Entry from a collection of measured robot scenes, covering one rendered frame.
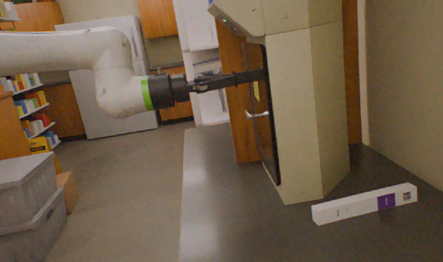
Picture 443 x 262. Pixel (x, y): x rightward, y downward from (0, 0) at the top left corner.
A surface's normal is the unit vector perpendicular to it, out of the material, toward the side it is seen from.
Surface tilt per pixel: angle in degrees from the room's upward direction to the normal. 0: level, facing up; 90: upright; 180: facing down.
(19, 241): 95
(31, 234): 95
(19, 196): 96
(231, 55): 90
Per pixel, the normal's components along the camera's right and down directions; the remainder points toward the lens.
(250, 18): 0.09, 0.26
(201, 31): -0.33, 0.36
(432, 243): -0.15, -0.95
